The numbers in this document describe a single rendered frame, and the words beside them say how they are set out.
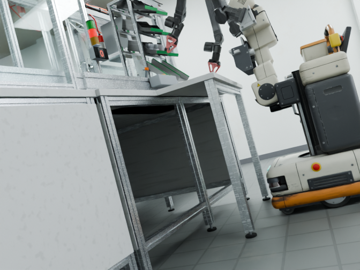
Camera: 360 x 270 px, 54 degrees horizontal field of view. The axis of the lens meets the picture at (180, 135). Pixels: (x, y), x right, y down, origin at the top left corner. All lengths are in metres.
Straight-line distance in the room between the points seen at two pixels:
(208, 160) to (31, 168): 1.93
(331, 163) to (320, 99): 0.35
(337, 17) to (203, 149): 3.43
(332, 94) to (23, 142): 1.55
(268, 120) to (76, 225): 4.57
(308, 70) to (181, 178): 1.49
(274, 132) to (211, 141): 2.79
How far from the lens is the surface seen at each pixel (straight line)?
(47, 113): 1.33
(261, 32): 2.35
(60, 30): 1.57
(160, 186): 3.19
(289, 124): 5.59
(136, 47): 2.62
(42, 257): 1.22
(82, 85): 1.61
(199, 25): 5.97
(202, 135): 2.93
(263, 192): 2.68
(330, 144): 2.10
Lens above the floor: 0.54
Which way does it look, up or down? 2 degrees up
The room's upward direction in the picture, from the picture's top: 15 degrees counter-clockwise
